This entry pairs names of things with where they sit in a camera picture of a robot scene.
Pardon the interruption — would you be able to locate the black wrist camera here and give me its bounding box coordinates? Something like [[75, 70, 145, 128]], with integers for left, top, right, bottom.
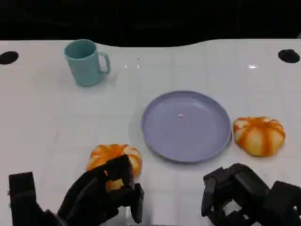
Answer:
[[8, 171, 59, 226], [267, 180, 301, 226]]

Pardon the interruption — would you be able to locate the black table cable hole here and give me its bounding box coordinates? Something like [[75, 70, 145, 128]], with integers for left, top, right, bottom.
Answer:
[[0, 51, 19, 65], [277, 48, 301, 64]]

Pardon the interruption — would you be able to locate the lilac plate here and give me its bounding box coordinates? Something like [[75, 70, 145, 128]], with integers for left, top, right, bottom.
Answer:
[[141, 90, 233, 164]]

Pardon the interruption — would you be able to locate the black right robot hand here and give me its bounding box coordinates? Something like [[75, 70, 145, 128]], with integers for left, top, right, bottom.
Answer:
[[201, 163, 271, 226]]

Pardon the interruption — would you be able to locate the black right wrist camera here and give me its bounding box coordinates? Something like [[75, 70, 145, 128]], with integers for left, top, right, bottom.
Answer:
[[267, 180, 301, 226]]

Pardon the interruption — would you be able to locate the pale green mug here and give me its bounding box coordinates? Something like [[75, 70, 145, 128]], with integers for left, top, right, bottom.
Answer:
[[64, 39, 111, 87]]

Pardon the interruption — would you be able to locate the orange and white bread roll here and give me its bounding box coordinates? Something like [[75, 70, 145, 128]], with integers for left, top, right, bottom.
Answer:
[[86, 143, 143, 193], [232, 116, 286, 157]]

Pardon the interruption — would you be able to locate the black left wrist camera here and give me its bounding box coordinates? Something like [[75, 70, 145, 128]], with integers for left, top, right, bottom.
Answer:
[[8, 171, 59, 226]]

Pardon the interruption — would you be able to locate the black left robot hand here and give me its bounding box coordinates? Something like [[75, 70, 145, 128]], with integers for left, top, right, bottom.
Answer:
[[57, 154, 145, 226]]

